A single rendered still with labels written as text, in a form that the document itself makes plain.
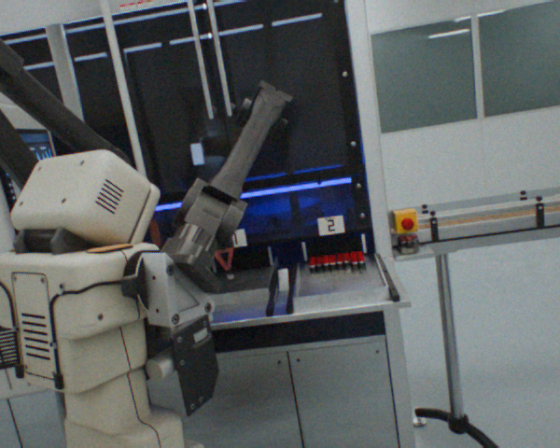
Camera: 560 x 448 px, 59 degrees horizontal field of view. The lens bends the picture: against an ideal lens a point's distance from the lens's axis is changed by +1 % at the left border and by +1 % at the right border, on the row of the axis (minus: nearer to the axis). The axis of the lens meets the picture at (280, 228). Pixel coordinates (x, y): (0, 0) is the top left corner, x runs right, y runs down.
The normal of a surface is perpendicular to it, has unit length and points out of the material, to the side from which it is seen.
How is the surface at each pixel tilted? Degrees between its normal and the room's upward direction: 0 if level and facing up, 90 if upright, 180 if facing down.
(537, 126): 90
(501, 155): 90
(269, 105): 54
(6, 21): 90
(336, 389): 90
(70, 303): 82
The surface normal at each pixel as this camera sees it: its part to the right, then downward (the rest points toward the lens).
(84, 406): -0.55, 0.12
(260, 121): 0.37, -0.51
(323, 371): -0.07, 0.22
